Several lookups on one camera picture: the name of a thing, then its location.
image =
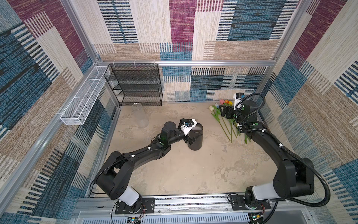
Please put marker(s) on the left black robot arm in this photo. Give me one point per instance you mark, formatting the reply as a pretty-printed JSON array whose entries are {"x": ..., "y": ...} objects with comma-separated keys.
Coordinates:
[{"x": 114, "y": 176}]

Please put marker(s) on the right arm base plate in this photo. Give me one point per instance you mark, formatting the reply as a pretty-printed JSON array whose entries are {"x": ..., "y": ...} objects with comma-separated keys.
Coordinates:
[{"x": 239, "y": 202}]

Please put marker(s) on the aluminium mounting rail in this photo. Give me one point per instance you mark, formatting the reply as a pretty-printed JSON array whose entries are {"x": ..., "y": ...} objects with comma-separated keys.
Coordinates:
[{"x": 189, "y": 209}]

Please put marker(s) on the dark grey cylindrical vase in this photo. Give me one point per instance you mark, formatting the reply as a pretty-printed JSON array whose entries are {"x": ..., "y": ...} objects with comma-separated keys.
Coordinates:
[{"x": 198, "y": 132}]

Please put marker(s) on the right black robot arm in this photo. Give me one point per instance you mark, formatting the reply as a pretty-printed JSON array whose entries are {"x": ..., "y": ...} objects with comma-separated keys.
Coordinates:
[{"x": 292, "y": 179}]

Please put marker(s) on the white wire mesh basket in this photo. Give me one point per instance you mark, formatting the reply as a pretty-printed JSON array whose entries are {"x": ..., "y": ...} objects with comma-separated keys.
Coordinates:
[{"x": 80, "y": 106}]

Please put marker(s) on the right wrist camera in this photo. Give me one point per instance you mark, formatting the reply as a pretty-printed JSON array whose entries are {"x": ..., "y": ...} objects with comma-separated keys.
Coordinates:
[{"x": 238, "y": 98}]

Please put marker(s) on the black wire shelf rack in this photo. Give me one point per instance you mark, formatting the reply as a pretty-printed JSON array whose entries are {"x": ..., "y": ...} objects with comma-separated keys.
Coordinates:
[{"x": 135, "y": 83}]

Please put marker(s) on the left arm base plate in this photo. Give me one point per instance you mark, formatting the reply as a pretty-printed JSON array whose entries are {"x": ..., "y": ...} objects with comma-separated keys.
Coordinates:
[{"x": 143, "y": 205}]

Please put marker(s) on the cream white tulip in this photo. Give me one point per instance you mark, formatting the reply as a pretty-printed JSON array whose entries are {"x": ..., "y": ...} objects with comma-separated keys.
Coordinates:
[{"x": 216, "y": 114}]

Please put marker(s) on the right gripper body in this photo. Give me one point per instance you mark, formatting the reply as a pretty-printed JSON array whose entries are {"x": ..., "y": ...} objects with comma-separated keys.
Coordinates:
[{"x": 232, "y": 114}]

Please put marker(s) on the clear glass vase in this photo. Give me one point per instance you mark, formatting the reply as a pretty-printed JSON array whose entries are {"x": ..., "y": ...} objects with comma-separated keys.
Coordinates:
[{"x": 140, "y": 115}]

